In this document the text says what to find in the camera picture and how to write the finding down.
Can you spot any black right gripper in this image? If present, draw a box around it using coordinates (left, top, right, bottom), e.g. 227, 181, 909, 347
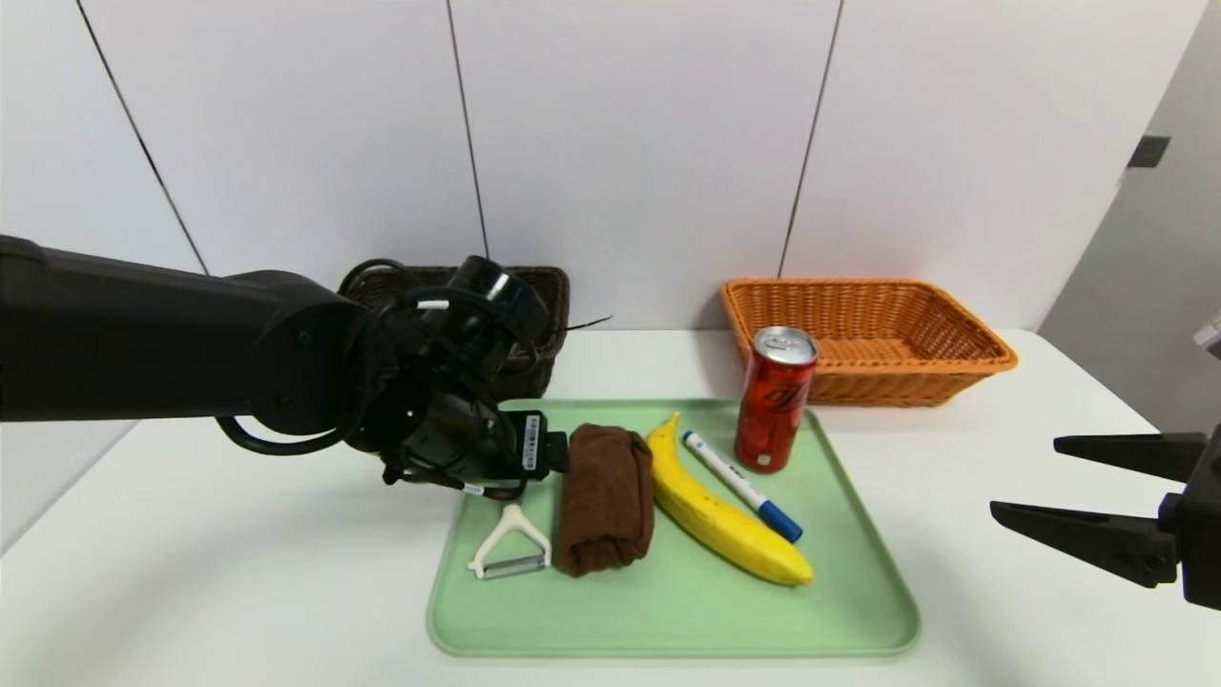
989, 422, 1221, 612

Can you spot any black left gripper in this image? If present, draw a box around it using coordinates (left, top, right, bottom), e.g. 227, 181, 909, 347
485, 409, 570, 482

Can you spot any brown towel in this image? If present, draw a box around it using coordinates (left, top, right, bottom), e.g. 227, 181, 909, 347
555, 424, 655, 577

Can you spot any white peeler with grey handle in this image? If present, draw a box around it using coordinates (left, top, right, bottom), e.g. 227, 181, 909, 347
466, 503, 553, 581

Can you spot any yellow banana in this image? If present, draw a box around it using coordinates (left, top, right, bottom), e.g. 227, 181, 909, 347
646, 412, 816, 587

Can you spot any white marker with blue cap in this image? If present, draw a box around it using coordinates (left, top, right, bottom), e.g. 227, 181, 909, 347
681, 430, 804, 545

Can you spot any dark brown wicker basket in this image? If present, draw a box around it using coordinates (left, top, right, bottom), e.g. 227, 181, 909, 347
339, 265, 571, 402

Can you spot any orange wicker basket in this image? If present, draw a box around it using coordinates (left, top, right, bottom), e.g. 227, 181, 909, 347
720, 277, 1019, 408

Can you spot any light green plastic tray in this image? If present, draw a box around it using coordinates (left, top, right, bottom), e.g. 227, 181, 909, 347
426, 398, 922, 658

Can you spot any red soda can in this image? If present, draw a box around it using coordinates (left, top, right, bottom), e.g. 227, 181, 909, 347
734, 326, 819, 474

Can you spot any black left wrist camera cable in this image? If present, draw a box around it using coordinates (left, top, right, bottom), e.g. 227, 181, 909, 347
216, 258, 535, 502

